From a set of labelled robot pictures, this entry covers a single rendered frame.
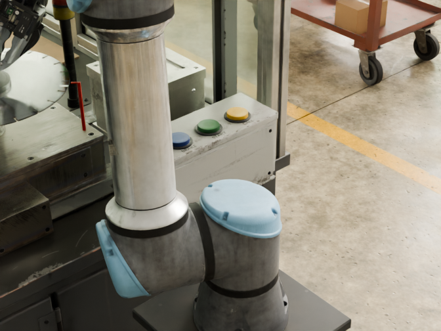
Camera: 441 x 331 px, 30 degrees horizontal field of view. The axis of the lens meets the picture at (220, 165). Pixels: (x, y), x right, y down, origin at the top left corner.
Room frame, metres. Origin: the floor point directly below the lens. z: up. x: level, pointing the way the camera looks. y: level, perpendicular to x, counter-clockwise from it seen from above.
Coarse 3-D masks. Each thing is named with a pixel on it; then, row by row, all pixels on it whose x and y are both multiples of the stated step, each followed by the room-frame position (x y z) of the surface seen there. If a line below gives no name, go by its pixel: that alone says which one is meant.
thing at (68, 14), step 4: (52, 8) 1.66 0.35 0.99; (56, 8) 1.64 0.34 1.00; (60, 8) 1.64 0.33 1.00; (64, 8) 1.64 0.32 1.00; (68, 8) 1.65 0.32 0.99; (56, 12) 1.64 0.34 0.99; (60, 12) 1.64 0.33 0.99; (64, 12) 1.64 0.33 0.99; (68, 12) 1.65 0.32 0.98; (72, 12) 1.65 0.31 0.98; (56, 16) 1.64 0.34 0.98; (60, 16) 1.64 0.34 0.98; (64, 16) 1.64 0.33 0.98; (68, 16) 1.64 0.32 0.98; (72, 16) 1.65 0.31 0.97; (60, 20) 1.64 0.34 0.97; (64, 20) 1.64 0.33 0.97
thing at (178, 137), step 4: (176, 132) 1.27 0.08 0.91; (180, 132) 1.27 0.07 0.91; (172, 136) 1.26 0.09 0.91; (176, 136) 1.26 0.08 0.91; (180, 136) 1.26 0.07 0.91; (184, 136) 1.26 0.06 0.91; (188, 136) 1.26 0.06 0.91; (176, 140) 1.24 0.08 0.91; (180, 140) 1.24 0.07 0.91; (184, 140) 1.24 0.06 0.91; (188, 140) 1.25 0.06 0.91; (176, 144) 1.23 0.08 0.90; (180, 144) 1.23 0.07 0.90; (184, 144) 1.24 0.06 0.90
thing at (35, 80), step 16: (16, 64) 1.47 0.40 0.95; (32, 64) 1.47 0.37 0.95; (48, 64) 1.47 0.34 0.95; (16, 80) 1.40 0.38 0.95; (32, 80) 1.40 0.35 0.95; (48, 80) 1.40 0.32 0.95; (64, 80) 1.40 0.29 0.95; (0, 96) 1.34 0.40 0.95; (16, 96) 1.34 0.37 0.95; (32, 96) 1.34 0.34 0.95; (48, 96) 1.33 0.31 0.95; (0, 112) 1.27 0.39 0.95; (16, 112) 1.27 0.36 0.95; (32, 112) 1.27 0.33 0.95
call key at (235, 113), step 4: (232, 108) 1.36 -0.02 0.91; (236, 108) 1.36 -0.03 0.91; (240, 108) 1.36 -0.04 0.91; (244, 108) 1.35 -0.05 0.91; (228, 112) 1.34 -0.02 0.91; (232, 112) 1.34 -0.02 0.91; (236, 112) 1.34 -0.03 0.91; (240, 112) 1.34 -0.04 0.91; (244, 112) 1.34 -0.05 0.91; (228, 116) 1.33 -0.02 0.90; (232, 116) 1.33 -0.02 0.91; (236, 116) 1.33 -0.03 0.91; (240, 116) 1.33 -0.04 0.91; (244, 116) 1.33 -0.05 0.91
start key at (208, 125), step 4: (204, 120) 1.31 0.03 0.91; (208, 120) 1.31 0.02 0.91; (212, 120) 1.31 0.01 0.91; (200, 124) 1.30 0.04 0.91; (204, 124) 1.30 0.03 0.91; (208, 124) 1.30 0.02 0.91; (212, 124) 1.30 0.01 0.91; (216, 124) 1.30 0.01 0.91; (200, 128) 1.29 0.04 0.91; (204, 128) 1.28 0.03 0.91; (208, 128) 1.28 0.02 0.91; (212, 128) 1.28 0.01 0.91; (216, 128) 1.28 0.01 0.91; (204, 132) 1.28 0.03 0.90; (208, 132) 1.28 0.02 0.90; (212, 132) 1.28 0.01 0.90
